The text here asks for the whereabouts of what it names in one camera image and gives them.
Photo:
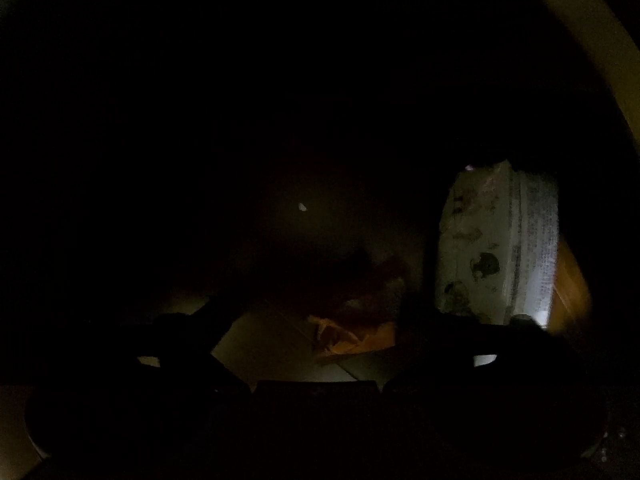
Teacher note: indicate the white printed snack wrapper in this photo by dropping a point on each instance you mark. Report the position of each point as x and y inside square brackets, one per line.
[498, 247]

